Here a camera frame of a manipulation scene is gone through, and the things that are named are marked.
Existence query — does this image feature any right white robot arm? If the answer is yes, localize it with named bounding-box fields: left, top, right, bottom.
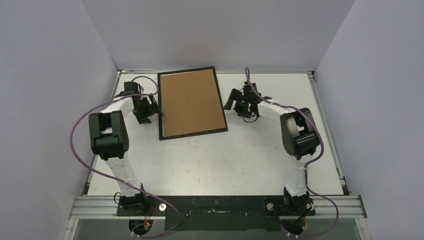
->
left=223, top=83, right=320, bottom=217

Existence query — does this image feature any aluminium front rail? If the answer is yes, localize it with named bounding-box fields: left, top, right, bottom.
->
left=69, top=195, right=368, bottom=220

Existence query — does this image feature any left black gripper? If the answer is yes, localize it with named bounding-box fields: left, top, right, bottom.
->
left=133, top=94, right=162, bottom=124

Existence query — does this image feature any brown cardboard backing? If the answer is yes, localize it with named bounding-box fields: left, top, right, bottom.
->
left=160, top=68, right=227, bottom=138

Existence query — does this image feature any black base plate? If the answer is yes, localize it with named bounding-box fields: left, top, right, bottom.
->
left=116, top=194, right=316, bottom=232

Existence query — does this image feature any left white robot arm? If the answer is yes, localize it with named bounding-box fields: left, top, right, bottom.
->
left=88, top=81, right=162, bottom=216

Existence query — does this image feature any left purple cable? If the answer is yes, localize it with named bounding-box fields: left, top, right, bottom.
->
left=68, top=76, right=182, bottom=239

